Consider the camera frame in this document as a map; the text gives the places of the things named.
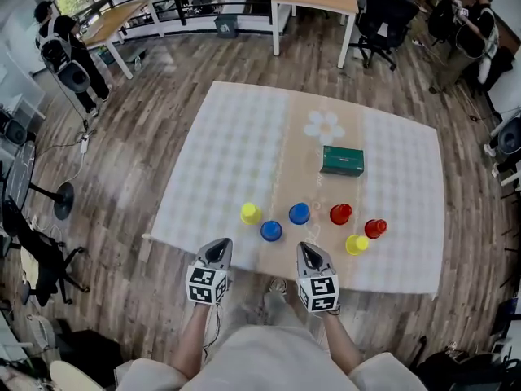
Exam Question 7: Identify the yellow paper cup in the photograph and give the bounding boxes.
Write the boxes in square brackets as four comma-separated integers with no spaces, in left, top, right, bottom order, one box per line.
[344,234,370,257]
[239,202,263,226]

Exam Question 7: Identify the grey waste bin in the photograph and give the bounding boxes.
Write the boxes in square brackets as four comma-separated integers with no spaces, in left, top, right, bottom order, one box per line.
[213,13,240,40]

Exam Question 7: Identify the blue paper cup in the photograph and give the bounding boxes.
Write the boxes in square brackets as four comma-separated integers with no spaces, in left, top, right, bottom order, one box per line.
[288,202,311,226]
[260,220,283,243]

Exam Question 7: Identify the person's left forearm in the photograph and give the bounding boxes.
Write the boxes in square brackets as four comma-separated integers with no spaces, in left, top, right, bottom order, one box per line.
[173,302,211,380]

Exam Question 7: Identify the person's right forearm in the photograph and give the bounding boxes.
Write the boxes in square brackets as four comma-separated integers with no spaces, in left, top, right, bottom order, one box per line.
[321,311,363,376]

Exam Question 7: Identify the checkered flower tablecloth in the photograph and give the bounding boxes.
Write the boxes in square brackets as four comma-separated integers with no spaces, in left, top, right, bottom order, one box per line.
[142,81,447,299]

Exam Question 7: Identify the person's beige shirt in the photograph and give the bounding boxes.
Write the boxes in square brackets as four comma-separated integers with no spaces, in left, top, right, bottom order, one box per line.
[116,326,428,391]

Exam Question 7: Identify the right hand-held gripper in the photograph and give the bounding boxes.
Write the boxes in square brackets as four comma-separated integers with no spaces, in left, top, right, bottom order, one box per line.
[296,242,340,313]

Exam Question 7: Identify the person's grey trousers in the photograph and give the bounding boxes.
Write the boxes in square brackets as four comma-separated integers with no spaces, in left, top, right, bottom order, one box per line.
[227,287,326,341]

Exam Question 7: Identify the red paper cup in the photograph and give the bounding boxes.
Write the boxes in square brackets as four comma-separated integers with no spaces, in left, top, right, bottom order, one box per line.
[329,203,353,226]
[363,218,389,240]

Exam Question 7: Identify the black metal railing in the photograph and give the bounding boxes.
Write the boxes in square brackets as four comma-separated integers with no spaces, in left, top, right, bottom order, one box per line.
[77,0,269,28]

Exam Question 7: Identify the black office chair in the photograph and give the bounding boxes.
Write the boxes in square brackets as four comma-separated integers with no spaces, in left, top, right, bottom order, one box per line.
[410,336,521,391]
[349,0,420,72]
[2,195,90,307]

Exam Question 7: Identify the cream round chair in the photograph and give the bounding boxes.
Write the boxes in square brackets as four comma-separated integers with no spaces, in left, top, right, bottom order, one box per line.
[48,359,107,391]

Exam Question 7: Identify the black round marble table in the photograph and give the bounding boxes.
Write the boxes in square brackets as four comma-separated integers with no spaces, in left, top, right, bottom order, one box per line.
[2,140,37,215]

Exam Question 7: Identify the long wooden table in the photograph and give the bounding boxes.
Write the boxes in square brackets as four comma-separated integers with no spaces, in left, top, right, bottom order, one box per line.
[79,0,166,80]

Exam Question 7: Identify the black round-base stand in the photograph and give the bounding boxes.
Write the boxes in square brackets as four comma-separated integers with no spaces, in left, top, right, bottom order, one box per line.
[28,181,76,222]

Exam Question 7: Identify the green cardboard box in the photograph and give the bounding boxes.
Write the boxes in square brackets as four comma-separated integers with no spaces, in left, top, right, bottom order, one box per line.
[319,144,366,178]

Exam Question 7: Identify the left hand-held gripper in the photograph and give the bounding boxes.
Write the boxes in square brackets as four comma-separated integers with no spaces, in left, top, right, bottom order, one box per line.
[185,238,234,305]

